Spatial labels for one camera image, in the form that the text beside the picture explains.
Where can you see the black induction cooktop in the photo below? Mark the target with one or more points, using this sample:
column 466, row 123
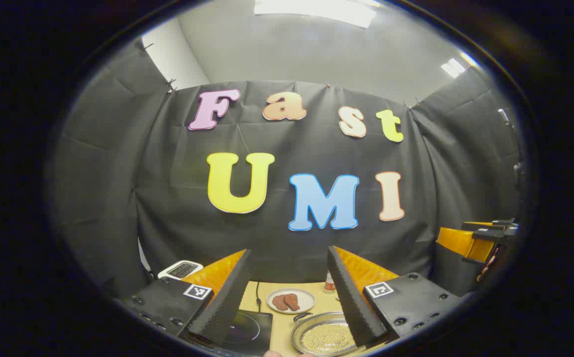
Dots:
column 252, row 332

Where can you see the pile of soybeans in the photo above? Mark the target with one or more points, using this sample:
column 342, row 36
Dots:
column 326, row 339

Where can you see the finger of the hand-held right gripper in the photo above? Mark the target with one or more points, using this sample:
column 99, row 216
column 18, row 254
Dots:
column 460, row 243

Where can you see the large ceiling light panel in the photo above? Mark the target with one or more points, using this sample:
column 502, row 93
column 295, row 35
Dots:
column 316, row 10

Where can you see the white toaster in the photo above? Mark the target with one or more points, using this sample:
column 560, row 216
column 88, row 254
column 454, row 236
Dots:
column 180, row 269

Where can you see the small ceiling light panel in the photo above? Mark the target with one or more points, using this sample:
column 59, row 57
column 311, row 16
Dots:
column 453, row 68

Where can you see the clear plastic water bottle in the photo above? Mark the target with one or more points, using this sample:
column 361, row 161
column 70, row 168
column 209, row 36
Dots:
column 330, row 286

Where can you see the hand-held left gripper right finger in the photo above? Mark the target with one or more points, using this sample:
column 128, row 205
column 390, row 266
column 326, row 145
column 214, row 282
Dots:
column 354, row 307

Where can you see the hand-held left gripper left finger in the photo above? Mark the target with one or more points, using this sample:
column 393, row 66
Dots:
column 222, row 307

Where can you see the white round plate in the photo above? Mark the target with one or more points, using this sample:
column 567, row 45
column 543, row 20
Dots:
column 306, row 297

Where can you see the red meat piece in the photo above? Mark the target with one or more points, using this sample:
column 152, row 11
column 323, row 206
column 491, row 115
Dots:
column 279, row 302
column 292, row 301

